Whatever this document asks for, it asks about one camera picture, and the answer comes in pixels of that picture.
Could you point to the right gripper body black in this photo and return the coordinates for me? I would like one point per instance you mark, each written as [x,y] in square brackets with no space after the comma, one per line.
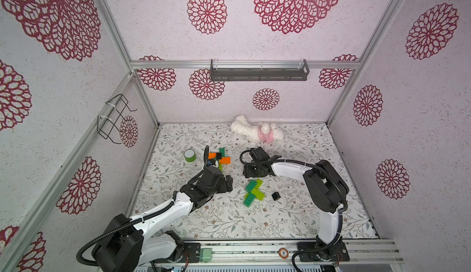
[250,165]

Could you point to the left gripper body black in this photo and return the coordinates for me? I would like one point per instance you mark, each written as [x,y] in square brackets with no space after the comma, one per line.
[221,187]

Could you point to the extra dark green lego brick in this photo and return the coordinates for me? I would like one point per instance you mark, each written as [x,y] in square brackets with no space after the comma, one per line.
[251,186]

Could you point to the lime lego brick back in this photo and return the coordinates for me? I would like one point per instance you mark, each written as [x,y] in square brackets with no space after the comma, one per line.
[258,183]

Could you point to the dark green lego brick back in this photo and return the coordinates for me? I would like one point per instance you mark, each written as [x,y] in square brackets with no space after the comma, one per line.
[249,199]

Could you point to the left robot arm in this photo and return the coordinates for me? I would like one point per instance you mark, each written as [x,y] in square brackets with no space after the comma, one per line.
[130,242]

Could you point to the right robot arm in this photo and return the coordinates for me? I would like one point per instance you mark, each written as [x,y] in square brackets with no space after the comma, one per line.
[327,189]

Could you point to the white pink plush toy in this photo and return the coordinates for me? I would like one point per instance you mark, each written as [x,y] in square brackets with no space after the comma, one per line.
[264,132]

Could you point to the green tape roll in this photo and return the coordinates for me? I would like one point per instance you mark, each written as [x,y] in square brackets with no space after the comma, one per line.
[189,155]

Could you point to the green connector block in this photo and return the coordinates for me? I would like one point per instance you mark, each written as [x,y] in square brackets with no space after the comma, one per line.
[205,255]

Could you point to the black wall shelf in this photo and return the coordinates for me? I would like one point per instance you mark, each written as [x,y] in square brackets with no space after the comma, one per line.
[259,74]

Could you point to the black wire wall rack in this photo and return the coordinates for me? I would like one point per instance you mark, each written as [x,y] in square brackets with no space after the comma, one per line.
[108,124]

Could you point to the metal base rail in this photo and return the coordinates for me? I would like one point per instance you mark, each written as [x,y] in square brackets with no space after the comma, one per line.
[275,252]

